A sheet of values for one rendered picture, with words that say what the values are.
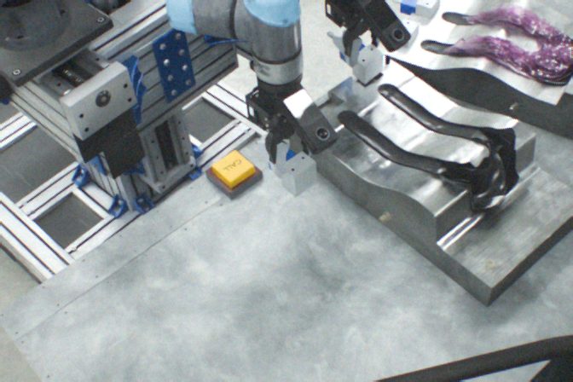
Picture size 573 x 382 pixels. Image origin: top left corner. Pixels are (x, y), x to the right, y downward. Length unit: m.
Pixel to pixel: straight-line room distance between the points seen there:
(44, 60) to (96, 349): 0.53
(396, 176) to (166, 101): 0.65
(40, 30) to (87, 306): 0.51
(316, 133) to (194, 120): 1.34
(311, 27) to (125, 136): 1.61
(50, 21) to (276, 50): 0.54
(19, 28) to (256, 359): 0.73
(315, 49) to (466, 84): 1.46
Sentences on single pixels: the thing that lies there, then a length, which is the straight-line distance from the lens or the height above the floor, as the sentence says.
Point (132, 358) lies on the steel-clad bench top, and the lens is 1.32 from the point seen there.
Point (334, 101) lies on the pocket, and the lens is 1.53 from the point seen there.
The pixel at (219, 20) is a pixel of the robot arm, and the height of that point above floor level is 1.26.
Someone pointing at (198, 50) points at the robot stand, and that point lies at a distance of 1.79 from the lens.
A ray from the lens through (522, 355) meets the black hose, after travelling 1.18.
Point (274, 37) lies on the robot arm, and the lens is 1.09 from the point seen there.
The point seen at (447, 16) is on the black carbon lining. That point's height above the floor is 0.85.
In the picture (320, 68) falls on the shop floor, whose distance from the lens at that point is 2.92.
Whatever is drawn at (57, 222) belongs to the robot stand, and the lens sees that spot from 2.32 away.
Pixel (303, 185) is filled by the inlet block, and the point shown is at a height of 0.92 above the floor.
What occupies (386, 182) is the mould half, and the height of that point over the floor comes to 0.90.
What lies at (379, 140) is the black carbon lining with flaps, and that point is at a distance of 1.44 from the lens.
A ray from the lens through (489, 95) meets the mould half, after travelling 1.61.
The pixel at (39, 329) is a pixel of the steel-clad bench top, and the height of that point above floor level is 0.80.
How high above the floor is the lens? 1.93
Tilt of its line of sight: 50 degrees down
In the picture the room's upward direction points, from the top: 6 degrees counter-clockwise
